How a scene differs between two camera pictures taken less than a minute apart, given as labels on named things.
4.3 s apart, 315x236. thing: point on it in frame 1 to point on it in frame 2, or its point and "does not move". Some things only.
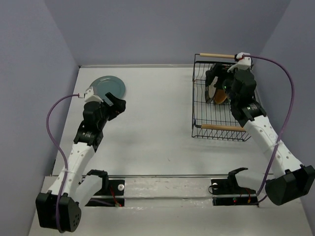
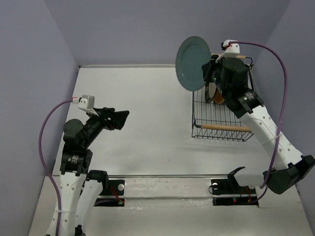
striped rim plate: x=208 y=99 does not move
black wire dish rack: x=209 y=120 does not move
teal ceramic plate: x=104 y=84 to x=192 y=53
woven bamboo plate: x=220 y=96 does not move
